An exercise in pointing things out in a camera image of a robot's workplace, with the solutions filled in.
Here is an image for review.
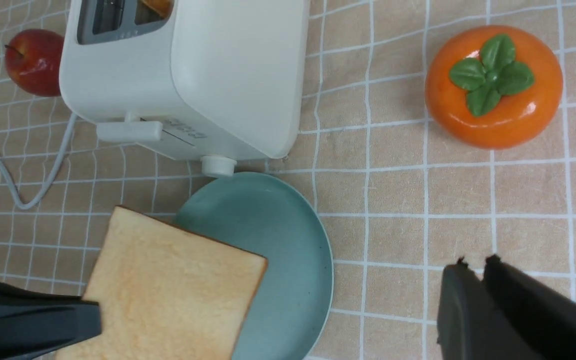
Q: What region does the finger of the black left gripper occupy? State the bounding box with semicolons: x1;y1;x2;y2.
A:
0;282;102;360

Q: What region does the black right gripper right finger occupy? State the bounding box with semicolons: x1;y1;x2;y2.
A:
483;254;576;360

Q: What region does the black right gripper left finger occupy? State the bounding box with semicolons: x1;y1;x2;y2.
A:
436;257;542;360

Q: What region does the toasted bread slice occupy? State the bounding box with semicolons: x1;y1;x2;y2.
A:
55;206;269;360
141;0;174;21

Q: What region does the orange toy persimmon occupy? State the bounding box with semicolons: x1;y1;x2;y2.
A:
425;25;563;150

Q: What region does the teal round plate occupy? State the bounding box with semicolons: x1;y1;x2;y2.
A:
175;172;334;360

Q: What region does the red toy apple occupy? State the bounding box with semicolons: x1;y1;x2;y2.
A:
4;28;65;97

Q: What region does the white two-slot toaster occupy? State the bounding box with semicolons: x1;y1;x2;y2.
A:
60;0;310;177

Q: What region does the white toaster power cable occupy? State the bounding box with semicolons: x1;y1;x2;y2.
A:
0;112;78;211

